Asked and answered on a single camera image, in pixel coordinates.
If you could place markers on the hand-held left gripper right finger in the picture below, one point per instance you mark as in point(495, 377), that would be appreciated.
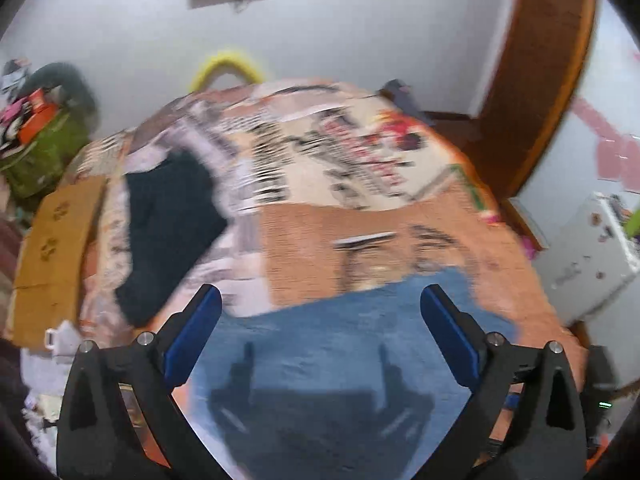
point(450, 332)

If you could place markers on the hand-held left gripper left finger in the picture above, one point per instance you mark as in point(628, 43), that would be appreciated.
point(192, 332)

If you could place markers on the blue denim pants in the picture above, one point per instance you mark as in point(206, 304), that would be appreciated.
point(325, 360)

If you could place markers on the black folded garment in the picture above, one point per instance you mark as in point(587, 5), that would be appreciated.
point(165, 230)

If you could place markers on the small white object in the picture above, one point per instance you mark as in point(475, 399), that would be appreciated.
point(65, 340)

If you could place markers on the white cabinet with stickers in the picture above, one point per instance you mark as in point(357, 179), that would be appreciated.
point(590, 260)

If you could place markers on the bamboo lap table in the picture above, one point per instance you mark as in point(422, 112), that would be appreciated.
point(55, 250)

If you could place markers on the printed blanket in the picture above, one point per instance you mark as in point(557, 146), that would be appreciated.
point(350, 160)

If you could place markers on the green fabric hamper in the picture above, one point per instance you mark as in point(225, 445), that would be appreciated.
point(45, 155)

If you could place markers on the dark blue cloth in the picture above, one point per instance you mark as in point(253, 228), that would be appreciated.
point(407, 100)

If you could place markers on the orange box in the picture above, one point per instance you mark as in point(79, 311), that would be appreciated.
point(37, 115)

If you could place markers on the wooden door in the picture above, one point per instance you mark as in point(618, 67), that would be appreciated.
point(540, 75)

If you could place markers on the grey curved pillow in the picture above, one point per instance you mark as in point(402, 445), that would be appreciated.
point(75, 82)

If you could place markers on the yellow foam tube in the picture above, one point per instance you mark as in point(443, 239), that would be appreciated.
point(227, 57)

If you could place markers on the pile of clothes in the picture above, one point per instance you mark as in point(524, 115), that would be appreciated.
point(12, 110)

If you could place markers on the pink heart wall sticker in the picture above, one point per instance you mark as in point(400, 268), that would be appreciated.
point(615, 145)

